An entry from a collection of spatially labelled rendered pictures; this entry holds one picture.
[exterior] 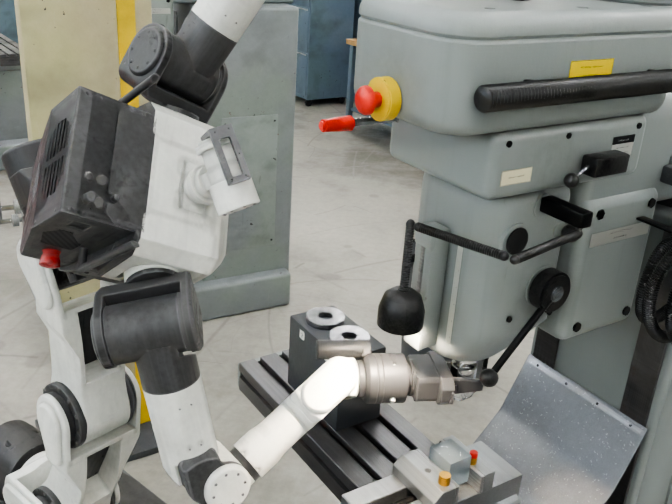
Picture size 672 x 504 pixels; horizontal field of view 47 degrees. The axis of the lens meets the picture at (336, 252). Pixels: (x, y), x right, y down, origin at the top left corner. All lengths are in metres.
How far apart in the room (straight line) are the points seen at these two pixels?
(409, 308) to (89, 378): 0.73
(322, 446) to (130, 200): 0.77
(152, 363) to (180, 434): 0.12
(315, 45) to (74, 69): 5.99
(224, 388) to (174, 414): 2.37
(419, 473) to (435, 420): 1.97
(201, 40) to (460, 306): 0.60
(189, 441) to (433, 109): 0.62
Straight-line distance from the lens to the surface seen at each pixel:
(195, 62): 1.32
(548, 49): 1.10
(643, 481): 1.76
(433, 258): 1.23
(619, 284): 1.44
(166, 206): 1.21
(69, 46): 2.70
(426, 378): 1.37
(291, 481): 3.09
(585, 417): 1.75
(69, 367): 1.64
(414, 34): 1.05
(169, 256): 1.20
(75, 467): 1.75
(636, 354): 1.64
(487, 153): 1.10
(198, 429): 1.24
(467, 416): 3.53
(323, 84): 8.69
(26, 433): 2.14
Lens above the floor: 2.00
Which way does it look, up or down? 24 degrees down
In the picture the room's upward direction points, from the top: 4 degrees clockwise
